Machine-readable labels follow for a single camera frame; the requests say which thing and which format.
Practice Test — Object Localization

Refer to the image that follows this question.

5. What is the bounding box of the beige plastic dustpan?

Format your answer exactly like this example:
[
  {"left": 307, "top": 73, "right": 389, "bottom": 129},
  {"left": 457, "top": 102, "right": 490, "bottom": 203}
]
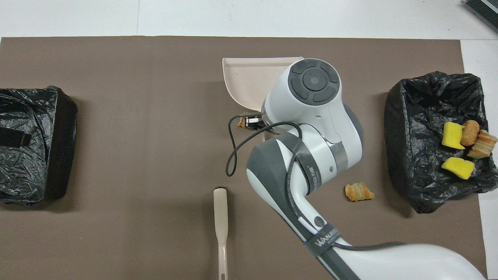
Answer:
[{"left": 222, "top": 57, "right": 305, "bottom": 142}]

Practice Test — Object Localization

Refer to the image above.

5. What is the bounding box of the beige hand brush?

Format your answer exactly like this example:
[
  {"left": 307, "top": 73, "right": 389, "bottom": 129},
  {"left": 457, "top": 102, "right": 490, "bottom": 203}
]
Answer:
[{"left": 213, "top": 187, "right": 228, "bottom": 280}]

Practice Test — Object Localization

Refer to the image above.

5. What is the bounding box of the yellow sponge piece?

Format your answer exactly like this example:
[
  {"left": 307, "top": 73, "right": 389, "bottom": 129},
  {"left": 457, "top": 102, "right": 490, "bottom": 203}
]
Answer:
[{"left": 442, "top": 122, "right": 466, "bottom": 150}]

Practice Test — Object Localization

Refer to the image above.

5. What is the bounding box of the green and yellow sponge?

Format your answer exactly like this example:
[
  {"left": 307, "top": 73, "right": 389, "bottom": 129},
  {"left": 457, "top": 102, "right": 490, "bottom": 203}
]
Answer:
[{"left": 441, "top": 157, "right": 475, "bottom": 180}]

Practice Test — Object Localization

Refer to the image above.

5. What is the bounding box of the brown bread roll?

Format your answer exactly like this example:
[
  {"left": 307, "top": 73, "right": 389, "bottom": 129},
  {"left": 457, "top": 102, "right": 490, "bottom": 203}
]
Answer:
[{"left": 461, "top": 120, "right": 480, "bottom": 147}]

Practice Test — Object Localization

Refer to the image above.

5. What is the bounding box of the black bag lined bin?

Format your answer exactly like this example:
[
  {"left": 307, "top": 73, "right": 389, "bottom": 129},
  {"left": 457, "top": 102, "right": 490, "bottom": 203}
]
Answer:
[
  {"left": 384, "top": 71, "right": 498, "bottom": 214},
  {"left": 0, "top": 86, "right": 77, "bottom": 204}
]

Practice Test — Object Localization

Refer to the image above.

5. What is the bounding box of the brown paper table mat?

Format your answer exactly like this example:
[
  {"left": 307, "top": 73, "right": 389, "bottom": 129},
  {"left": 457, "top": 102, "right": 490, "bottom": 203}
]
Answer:
[{"left": 0, "top": 36, "right": 487, "bottom": 280}]

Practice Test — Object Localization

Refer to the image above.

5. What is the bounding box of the black ridged device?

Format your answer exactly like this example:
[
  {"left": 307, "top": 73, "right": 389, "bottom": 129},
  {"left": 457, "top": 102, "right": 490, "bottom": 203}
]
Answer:
[{"left": 464, "top": 0, "right": 498, "bottom": 32}]

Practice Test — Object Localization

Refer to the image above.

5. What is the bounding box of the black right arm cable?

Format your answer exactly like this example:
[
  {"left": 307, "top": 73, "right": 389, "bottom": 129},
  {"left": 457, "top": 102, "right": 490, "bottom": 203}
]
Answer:
[{"left": 226, "top": 115, "right": 405, "bottom": 251}]

